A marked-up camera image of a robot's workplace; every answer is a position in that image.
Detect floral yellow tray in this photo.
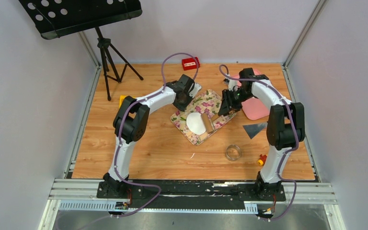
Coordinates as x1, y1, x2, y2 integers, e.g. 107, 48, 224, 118
170, 89, 222, 146

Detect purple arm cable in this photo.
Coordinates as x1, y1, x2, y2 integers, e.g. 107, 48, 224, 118
54, 52, 200, 230
218, 65, 300, 222

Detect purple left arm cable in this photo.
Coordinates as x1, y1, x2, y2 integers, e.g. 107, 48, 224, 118
54, 52, 200, 230

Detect wooden rolling pin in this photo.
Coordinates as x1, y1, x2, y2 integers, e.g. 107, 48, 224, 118
201, 111, 236, 134

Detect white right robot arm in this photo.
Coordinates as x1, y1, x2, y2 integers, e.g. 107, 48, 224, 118
218, 64, 305, 200

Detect metal scraper wooden handle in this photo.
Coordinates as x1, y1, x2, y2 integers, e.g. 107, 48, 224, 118
243, 122, 267, 139

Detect white dough ball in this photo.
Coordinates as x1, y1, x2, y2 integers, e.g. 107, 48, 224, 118
186, 112, 206, 135

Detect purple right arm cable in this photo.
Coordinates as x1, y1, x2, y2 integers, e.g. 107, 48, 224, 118
218, 65, 300, 222

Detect red yellow toy block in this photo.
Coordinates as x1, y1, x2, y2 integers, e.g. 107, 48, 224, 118
257, 154, 267, 166

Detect pink tray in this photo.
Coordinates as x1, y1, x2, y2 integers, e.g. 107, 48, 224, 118
231, 69, 269, 120

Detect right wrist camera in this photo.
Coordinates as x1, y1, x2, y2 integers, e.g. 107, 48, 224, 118
224, 78, 238, 91

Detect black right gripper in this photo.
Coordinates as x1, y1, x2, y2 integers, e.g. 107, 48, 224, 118
220, 88, 255, 117

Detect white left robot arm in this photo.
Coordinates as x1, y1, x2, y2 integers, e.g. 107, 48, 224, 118
103, 75, 202, 198

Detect yellow triangular toy block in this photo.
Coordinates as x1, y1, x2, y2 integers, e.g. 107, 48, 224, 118
119, 95, 136, 109

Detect black music stand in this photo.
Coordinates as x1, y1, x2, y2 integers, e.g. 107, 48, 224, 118
20, 0, 143, 90

